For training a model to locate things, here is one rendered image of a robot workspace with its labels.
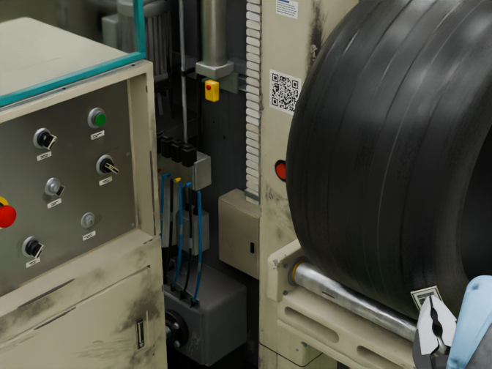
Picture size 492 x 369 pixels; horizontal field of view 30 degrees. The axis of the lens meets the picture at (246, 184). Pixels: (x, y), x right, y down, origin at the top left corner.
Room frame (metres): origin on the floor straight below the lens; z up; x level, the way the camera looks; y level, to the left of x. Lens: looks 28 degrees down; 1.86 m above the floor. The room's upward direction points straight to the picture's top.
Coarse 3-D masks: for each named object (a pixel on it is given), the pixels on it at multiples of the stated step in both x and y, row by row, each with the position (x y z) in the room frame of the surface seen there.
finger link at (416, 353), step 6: (414, 336) 1.11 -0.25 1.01; (414, 342) 1.10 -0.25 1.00; (414, 348) 1.10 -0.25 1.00; (420, 348) 1.09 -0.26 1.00; (414, 354) 1.09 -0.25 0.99; (420, 354) 1.09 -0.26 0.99; (426, 354) 1.09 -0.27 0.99; (414, 360) 1.08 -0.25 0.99; (420, 360) 1.08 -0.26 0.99; (426, 360) 1.08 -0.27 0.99; (420, 366) 1.07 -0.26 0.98
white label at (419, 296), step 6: (426, 288) 1.15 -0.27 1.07; (432, 288) 1.15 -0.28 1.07; (414, 294) 1.16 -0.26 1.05; (420, 294) 1.16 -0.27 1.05; (426, 294) 1.16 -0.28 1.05; (432, 294) 1.16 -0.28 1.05; (438, 294) 1.16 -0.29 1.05; (414, 300) 1.16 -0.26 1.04; (420, 300) 1.16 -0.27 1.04; (420, 306) 1.17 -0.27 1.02; (432, 306) 1.17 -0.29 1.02
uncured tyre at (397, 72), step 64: (384, 0) 1.38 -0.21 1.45; (448, 0) 1.34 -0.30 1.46; (320, 64) 1.33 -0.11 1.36; (384, 64) 1.27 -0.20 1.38; (448, 64) 1.22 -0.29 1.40; (320, 128) 1.26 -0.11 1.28; (384, 128) 1.20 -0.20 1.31; (448, 128) 1.17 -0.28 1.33; (320, 192) 1.24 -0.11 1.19; (384, 192) 1.16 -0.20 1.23; (448, 192) 1.15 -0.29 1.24; (320, 256) 1.27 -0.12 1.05; (384, 256) 1.16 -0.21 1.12; (448, 256) 1.16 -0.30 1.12
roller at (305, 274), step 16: (304, 272) 1.42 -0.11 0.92; (320, 272) 1.41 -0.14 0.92; (320, 288) 1.39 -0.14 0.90; (336, 288) 1.37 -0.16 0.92; (352, 304) 1.34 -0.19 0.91; (368, 304) 1.32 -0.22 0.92; (384, 320) 1.29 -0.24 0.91; (400, 320) 1.28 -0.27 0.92; (416, 320) 1.27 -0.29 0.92; (400, 336) 1.27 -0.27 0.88; (448, 352) 1.20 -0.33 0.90
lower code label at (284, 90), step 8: (272, 72) 1.58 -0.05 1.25; (280, 72) 1.56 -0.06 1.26; (272, 80) 1.58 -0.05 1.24; (280, 80) 1.56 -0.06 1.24; (288, 80) 1.55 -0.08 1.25; (296, 80) 1.54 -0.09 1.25; (272, 88) 1.58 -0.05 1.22; (280, 88) 1.56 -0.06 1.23; (288, 88) 1.55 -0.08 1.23; (296, 88) 1.54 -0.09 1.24; (272, 96) 1.58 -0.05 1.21; (280, 96) 1.56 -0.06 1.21; (288, 96) 1.55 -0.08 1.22; (296, 96) 1.54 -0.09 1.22; (272, 104) 1.57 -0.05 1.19; (280, 104) 1.56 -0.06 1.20; (288, 104) 1.55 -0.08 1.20; (296, 104) 1.54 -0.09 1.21; (288, 112) 1.55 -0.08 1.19
